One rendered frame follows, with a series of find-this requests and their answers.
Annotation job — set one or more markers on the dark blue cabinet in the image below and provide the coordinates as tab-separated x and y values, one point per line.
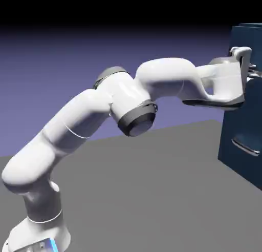
241	129

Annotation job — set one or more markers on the dark blue drawer front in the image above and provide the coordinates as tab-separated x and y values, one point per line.
231	153
253	41

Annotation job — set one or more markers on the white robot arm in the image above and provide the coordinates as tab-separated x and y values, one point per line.
86	112

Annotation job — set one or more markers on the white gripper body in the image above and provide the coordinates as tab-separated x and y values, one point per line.
245	53

